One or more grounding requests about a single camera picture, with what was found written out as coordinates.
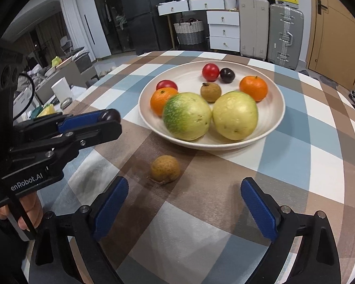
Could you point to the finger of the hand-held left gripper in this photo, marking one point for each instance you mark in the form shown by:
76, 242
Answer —
100, 131
77, 122

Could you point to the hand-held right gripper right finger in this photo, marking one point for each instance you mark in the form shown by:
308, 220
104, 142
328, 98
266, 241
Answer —
259, 210

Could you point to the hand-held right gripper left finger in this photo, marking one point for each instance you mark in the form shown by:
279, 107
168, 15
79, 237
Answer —
112, 207

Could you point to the dark purple plum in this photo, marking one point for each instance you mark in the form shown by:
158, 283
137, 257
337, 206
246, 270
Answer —
111, 115
227, 75

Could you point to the brown longan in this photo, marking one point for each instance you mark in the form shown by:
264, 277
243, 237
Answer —
165, 168
210, 92

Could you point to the red tomato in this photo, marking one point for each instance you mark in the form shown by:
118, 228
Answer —
165, 84
210, 71

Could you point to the green patched guava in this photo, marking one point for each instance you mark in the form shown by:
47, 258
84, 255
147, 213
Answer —
186, 116

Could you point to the yellow guava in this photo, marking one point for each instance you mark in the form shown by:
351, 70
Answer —
235, 115

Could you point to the cream ceramic plate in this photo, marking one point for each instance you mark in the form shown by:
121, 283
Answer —
186, 74

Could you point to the large orange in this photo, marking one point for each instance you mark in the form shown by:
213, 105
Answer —
253, 88

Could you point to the person's left forearm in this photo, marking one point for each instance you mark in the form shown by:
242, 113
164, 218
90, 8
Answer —
0, 248

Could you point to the person's left hand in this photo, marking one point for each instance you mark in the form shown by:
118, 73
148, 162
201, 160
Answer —
32, 210

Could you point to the yellow green sponge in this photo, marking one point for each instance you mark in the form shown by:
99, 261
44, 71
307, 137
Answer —
46, 111

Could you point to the white box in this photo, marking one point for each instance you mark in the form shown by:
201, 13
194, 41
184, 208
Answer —
61, 89

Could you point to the grey low cabinet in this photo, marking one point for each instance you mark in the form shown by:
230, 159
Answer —
74, 72

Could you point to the plaid tablecloth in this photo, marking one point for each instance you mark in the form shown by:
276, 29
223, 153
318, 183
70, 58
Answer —
298, 168

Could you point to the small orange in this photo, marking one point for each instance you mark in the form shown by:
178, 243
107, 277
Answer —
159, 102

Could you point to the grey office chair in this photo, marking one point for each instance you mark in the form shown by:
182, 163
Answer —
66, 44

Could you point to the white curtain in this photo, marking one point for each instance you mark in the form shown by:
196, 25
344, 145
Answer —
69, 14

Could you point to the dark grey refrigerator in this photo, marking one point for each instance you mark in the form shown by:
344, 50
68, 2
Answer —
142, 11

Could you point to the woven basket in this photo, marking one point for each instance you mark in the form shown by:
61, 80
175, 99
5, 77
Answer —
189, 32

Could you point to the white drawer desk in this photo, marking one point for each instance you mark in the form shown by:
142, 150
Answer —
223, 17

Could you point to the silver suitcase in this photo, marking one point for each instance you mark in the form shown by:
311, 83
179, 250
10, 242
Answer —
285, 35

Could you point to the beige suitcase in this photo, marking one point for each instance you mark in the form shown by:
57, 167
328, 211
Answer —
253, 29

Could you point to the wooden door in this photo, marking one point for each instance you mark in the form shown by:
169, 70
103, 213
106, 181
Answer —
337, 35

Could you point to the yellow black box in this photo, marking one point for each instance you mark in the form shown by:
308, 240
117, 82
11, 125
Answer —
285, 0

